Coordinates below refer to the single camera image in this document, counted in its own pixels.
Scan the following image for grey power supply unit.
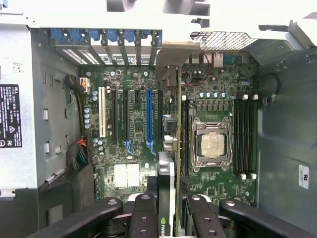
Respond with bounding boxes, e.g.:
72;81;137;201
0;24;40;196

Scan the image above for blue expansion slot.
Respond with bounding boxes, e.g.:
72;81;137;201
145;88;155;147

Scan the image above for green motherboard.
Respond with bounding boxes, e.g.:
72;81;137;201
79;51;260;206

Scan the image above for black RAM slot white clips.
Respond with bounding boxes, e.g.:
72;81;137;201
250;94;257;180
239;94;246;180

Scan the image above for white expansion slot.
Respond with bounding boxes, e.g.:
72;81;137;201
98;86;106;138

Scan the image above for CPU socket with processor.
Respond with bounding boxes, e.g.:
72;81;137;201
190;116;235;174

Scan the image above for coloured power wire bundle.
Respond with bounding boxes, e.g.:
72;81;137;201
66;135;89;172

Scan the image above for CPU seated in socket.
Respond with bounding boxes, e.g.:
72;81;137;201
201;133;225;157

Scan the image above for long black expansion slot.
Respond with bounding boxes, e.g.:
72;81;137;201
110;88;119;142
157;89;164;143
123;89;130;142

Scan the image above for silver chipset heatsink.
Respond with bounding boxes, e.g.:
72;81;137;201
113;163;140;188

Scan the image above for open black PC case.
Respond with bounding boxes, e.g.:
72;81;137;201
0;0;317;238

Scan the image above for black sleeved power wire bundle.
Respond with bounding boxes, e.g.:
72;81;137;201
64;75;90;136

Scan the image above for black plastic shroud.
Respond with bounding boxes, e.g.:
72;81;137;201
37;163;100;238

